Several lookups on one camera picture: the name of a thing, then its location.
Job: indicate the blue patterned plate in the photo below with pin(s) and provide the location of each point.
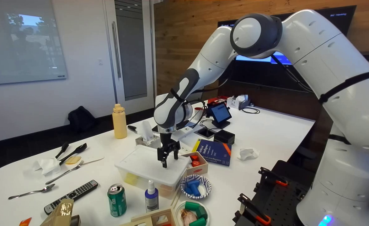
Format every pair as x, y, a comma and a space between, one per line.
196, 187

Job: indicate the golden paper bag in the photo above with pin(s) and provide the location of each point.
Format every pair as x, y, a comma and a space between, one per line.
63, 215

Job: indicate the small black box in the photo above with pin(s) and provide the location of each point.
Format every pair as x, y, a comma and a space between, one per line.
225, 137

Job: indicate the dark blue book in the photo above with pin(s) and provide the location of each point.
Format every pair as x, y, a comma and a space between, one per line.
213, 152

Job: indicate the crumpled white paper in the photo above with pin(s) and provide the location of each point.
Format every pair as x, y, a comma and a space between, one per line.
249, 153

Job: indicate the silver fork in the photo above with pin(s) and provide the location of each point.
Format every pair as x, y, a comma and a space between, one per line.
44, 190

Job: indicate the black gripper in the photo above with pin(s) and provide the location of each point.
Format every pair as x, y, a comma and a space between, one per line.
168, 146

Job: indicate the small touchscreen on stand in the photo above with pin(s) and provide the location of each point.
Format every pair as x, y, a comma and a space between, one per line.
221, 114

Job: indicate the black plastic spoon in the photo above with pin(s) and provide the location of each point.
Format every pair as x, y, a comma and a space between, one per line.
62, 150

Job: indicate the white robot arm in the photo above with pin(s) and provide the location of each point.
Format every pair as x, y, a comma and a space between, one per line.
331, 68

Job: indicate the black plastic spatula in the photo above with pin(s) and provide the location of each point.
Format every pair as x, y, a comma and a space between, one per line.
78, 150

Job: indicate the whiteboard on wall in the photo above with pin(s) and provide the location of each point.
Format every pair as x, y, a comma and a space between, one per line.
30, 47

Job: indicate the wooden box with red blocks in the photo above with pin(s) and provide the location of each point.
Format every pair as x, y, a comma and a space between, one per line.
197, 165

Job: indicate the wall mounted tv screen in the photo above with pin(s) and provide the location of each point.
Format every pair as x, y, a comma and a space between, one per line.
277, 70

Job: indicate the small sanitizer bottle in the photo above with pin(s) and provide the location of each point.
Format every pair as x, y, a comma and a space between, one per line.
151, 195

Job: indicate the black remote control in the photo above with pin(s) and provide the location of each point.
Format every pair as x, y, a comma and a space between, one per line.
74, 195

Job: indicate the yellow sponge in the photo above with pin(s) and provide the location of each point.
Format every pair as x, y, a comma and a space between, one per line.
73, 160

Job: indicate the plate with green items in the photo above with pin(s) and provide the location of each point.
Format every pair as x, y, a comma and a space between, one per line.
192, 214

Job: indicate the yellow squeeze bottle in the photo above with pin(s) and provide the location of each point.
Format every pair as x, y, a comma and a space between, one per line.
119, 123

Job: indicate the wooden crate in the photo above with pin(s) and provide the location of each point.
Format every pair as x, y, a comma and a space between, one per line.
159, 217

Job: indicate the black clamp rack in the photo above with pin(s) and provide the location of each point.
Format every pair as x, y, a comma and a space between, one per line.
276, 196

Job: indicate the white device with cable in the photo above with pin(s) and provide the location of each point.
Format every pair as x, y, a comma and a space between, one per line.
242, 103

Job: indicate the white tissue box holder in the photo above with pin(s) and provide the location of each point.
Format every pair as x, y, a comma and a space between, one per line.
146, 136

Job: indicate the silver knife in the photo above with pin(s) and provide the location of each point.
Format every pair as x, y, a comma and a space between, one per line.
74, 168

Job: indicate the crumpled white napkin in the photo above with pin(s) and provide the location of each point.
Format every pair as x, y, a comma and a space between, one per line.
42, 167

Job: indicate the black backpack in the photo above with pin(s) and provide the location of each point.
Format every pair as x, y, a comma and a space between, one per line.
80, 119

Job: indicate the white plastic lunchbox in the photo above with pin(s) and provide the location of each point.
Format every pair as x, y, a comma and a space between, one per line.
141, 165

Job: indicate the green soda can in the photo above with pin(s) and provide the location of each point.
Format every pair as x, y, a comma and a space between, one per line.
117, 200

